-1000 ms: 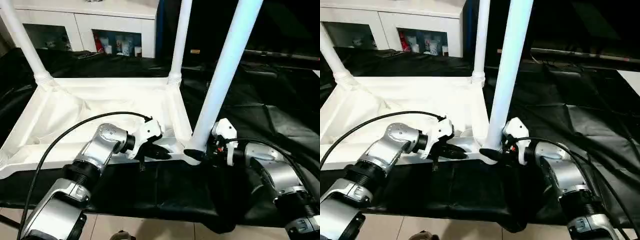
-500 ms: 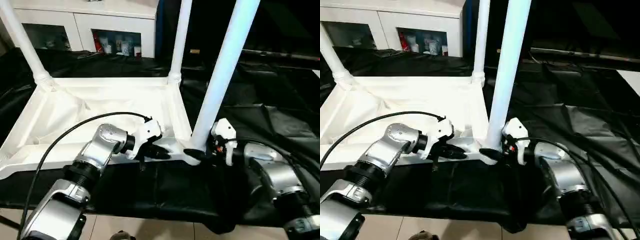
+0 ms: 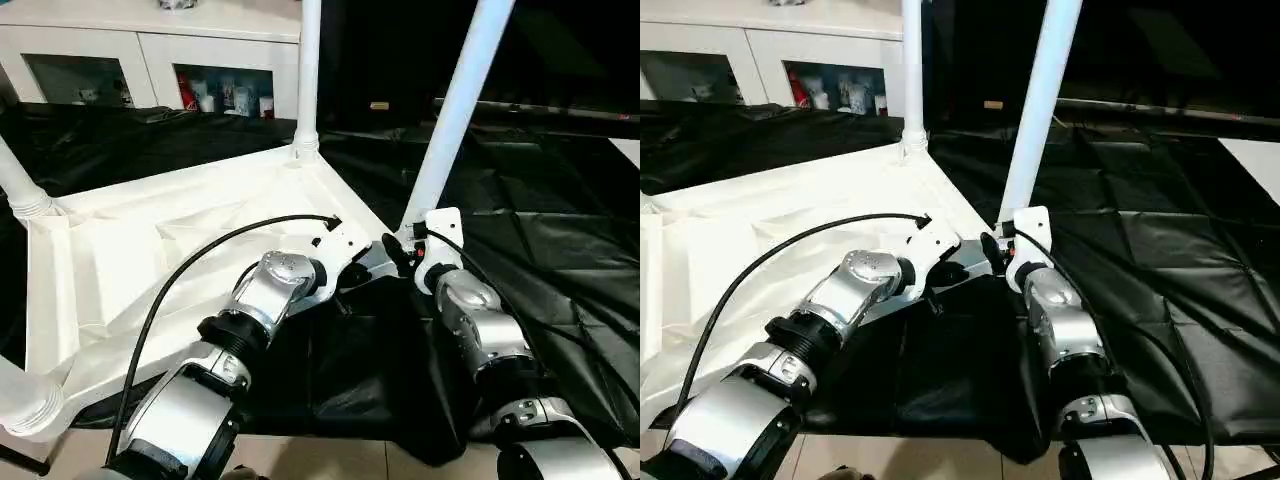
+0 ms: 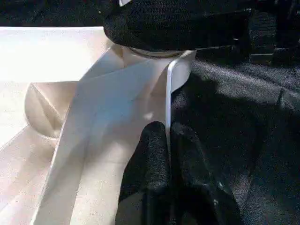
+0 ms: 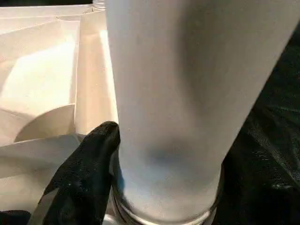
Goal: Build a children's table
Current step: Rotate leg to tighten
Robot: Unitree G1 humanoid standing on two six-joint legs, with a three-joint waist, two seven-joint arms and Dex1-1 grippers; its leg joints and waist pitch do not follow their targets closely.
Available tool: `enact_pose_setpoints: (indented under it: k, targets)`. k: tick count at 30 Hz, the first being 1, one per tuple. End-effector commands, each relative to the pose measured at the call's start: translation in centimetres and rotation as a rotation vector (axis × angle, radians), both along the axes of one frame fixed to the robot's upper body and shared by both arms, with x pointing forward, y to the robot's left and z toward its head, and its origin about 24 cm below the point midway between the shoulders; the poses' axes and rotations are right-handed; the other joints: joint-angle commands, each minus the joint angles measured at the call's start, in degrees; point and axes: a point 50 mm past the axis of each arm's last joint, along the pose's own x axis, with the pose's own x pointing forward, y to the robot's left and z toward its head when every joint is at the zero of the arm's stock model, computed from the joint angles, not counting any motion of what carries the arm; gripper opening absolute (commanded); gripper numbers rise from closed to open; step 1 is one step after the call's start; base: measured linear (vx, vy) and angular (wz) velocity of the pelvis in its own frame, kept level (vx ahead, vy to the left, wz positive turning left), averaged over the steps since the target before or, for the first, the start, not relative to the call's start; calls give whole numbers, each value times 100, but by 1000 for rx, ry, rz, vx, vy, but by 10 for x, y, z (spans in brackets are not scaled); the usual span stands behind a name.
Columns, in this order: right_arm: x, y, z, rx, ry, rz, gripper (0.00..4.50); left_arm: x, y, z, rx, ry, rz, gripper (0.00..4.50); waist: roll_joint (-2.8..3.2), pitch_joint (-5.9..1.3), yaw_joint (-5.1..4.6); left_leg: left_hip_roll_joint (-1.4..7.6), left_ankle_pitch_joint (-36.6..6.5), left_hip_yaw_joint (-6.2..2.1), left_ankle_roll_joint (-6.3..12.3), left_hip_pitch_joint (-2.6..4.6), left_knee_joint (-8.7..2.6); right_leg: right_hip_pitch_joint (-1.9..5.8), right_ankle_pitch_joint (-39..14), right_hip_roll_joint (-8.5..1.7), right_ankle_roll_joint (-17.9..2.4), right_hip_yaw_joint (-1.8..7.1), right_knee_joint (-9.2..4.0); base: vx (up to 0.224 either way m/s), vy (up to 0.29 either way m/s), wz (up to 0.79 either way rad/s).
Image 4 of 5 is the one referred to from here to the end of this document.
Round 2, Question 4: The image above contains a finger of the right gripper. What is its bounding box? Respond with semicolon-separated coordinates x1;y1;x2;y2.
103;0;254;52

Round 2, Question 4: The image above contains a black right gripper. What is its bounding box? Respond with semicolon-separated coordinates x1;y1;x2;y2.
247;0;300;63

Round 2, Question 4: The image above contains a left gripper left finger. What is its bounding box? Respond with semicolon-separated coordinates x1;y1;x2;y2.
114;121;173;225

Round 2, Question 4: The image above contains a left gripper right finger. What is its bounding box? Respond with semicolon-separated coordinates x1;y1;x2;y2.
170;122;242;225

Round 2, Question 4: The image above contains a white plastic table leg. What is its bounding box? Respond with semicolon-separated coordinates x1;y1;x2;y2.
118;0;188;59

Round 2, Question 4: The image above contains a white plastic table top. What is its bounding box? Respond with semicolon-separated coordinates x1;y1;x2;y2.
0;26;197;225

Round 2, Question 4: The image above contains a black plastic mat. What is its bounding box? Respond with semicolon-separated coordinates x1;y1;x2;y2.
0;0;300;225

